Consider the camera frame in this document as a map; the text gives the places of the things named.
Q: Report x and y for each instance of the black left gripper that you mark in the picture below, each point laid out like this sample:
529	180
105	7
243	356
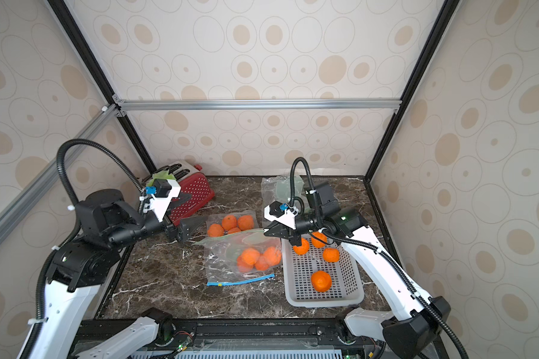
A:
185	227

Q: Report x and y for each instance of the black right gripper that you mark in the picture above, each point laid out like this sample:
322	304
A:
283	229

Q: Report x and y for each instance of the orange fruit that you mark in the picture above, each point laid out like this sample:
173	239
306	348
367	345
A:
331	255
318	240
303	248
321	281

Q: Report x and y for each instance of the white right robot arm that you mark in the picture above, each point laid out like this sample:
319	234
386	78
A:
404	296

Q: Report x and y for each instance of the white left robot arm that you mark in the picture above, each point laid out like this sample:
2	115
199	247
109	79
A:
74	271

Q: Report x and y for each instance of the blue-seal zip-top bag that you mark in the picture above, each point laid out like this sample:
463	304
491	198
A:
225	224

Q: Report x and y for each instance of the red polka-dot toaster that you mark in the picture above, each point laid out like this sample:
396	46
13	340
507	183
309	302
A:
192	182

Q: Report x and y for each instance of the green plastic lettuce leaf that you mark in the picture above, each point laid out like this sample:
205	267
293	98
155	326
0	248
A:
157	176

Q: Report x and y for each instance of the white perforated plastic basket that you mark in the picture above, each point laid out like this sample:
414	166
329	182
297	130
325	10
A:
310	281

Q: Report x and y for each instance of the aluminium rear cross bar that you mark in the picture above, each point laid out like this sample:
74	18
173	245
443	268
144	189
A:
250	105

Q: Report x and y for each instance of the aluminium left side bar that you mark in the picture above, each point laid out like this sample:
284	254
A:
19	208

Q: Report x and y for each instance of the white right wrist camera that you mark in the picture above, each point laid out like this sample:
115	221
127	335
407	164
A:
282	213

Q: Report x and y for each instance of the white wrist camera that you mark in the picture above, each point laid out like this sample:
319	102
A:
282	213
158	196

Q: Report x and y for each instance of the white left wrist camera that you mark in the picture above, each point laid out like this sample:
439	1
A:
158	196

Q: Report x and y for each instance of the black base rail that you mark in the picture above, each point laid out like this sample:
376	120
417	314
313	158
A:
260	334

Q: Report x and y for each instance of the black left corner post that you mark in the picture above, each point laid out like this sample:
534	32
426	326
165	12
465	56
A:
62	13

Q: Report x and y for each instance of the black corner frame post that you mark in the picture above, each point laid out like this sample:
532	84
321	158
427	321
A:
435	36

